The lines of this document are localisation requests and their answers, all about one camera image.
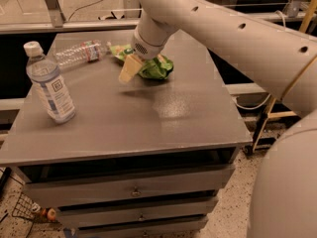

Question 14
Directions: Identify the blue labelled plastic water bottle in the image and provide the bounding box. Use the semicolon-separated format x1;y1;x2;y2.
23;41;75;124

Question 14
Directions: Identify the clear crushed plastic bottle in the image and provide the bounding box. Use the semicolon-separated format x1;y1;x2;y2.
53;40;109;69

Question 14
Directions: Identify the green rice chip bag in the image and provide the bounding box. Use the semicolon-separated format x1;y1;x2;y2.
108;45;173;80

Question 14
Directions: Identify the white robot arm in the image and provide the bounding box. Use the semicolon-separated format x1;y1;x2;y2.
119;0;317;238

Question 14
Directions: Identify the black cable on floor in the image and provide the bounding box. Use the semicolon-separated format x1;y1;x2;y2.
67;0;124;22

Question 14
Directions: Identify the white gripper with grille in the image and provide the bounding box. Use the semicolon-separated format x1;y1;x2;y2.
119;30;163;83

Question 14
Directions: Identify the middle grey drawer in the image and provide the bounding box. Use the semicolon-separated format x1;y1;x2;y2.
57;195;218;228

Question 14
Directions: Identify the black wire basket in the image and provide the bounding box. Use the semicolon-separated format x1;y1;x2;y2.
12;193;56;223

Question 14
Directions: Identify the metal railing frame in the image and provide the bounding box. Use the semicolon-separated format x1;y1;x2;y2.
0;0;305;33

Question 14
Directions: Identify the grey drawer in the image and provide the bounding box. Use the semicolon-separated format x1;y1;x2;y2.
23;165;235;207
77;215;208;238
57;195;218;228

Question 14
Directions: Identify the white cable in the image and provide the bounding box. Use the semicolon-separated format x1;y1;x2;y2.
232;10;287;111

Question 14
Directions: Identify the grey drawer cabinet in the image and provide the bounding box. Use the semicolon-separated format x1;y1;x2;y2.
0;28;253;238

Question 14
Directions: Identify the top grey drawer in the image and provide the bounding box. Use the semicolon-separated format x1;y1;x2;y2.
23;165;235;207

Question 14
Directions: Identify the bottom grey drawer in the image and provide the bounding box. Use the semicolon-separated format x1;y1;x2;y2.
77;215;208;238

